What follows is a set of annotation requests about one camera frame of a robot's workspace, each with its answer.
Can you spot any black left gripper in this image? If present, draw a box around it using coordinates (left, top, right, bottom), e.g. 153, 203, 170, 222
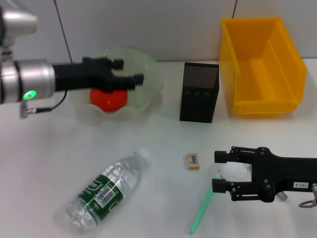
52, 57, 145, 93

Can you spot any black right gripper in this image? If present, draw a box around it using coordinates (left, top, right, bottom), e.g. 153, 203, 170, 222
211, 146, 317, 203

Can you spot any white paper ball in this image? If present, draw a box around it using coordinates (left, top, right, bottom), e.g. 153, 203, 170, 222
218, 162, 249, 183

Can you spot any red orange toy fruit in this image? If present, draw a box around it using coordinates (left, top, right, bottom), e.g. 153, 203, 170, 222
89, 87, 128, 113

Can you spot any mint green pen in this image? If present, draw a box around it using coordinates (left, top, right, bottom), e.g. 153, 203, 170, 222
189, 173, 221, 235

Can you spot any clear green label water bottle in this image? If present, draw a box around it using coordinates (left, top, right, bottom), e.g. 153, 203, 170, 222
65, 146, 152, 234

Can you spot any green glass fruit bowl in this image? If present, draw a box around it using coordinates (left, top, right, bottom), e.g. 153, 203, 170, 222
70, 48, 164, 127

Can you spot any beige eraser with barcode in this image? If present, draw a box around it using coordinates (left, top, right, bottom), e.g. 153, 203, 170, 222
186, 153, 201, 171

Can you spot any black mesh pen holder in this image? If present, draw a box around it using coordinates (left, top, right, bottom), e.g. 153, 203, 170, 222
179, 62, 220, 124

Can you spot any yellow plastic bin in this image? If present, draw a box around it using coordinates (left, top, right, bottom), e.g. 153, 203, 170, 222
219, 16, 308, 118

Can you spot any left arm cable with plug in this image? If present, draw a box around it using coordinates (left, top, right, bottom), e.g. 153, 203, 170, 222
19, 90, 68, 119

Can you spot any arm cable with plug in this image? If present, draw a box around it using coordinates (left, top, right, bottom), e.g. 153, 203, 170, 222
19, 90, 68, 119
298, 182, 317, 208

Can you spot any right arm cable with plug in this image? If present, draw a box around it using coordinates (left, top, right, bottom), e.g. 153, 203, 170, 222
298, 182, 317, 208

